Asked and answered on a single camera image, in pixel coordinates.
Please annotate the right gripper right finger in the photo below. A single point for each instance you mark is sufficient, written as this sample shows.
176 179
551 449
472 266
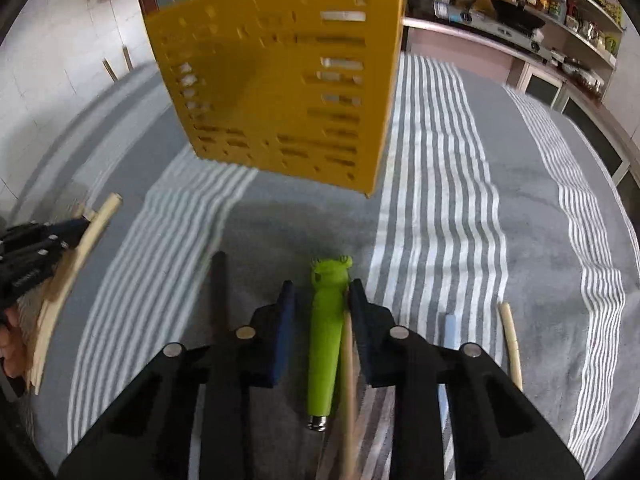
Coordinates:
391 355

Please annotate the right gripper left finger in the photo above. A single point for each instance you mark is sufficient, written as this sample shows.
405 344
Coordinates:
252 356

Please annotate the wooden chopstick a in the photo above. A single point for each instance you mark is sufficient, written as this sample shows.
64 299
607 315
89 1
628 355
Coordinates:
55 291

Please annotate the green frog handle fork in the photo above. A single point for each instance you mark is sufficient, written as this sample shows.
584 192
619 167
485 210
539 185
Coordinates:
330 280

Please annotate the white kitchen cabinet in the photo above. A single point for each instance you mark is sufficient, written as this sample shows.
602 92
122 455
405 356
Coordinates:
546 84

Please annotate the person's left hand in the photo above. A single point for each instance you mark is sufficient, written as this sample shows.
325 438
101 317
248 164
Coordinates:
12 346

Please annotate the cream chopstick at right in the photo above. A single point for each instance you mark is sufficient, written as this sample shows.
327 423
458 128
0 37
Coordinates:
511 338

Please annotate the grey striped tablecloth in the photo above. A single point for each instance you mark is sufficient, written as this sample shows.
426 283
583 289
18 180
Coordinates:
485 196

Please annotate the yellow plastic utensil basket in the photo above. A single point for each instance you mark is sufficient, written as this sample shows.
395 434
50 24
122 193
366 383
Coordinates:
297 87

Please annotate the gas stove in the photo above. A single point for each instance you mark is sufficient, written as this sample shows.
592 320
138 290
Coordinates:
482 25

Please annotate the black wok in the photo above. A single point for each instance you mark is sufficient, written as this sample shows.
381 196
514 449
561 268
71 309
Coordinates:
515 16

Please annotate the wooden sticks against wall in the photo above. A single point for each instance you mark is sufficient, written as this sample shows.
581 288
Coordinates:
117 62

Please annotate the corner wall shelf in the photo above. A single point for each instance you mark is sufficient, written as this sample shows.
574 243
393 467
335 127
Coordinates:
582 30

